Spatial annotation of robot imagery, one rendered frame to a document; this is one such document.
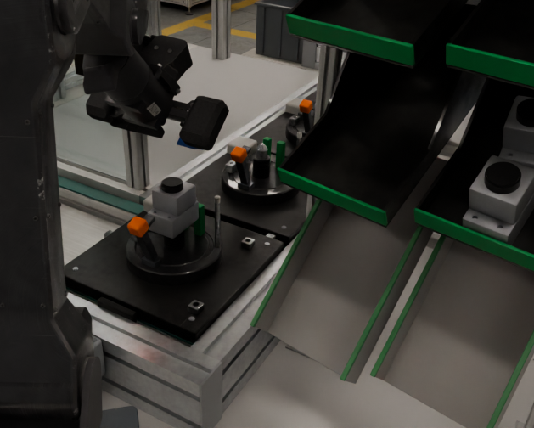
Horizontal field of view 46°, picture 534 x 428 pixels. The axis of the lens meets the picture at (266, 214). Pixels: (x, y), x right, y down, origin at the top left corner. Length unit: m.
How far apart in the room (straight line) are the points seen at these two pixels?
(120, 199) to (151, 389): 0.41
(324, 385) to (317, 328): 0.16
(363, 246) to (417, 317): 0.10
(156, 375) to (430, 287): 0.34
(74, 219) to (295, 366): 0.47
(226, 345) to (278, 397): 0.12
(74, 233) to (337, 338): 0.54
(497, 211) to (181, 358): 0.42
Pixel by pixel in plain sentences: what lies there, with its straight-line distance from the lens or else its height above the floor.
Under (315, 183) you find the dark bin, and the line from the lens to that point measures 0.64.
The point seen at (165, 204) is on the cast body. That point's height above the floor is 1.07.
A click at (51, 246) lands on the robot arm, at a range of 0.44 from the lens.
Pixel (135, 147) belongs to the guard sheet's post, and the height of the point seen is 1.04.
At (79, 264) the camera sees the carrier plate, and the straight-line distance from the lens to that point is 0.94.
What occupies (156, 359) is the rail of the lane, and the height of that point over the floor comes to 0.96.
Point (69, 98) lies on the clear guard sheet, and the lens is 1.17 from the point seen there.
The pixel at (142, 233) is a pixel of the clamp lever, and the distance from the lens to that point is 0.83.
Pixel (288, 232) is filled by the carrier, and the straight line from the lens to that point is 0.99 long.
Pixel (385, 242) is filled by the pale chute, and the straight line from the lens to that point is 0.75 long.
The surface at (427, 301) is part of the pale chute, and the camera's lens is 0.74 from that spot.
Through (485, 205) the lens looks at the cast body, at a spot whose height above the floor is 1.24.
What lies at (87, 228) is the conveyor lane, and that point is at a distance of 1.12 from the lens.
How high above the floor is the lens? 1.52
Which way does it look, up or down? 32 degrees down
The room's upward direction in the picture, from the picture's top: 3 degrees clockwise
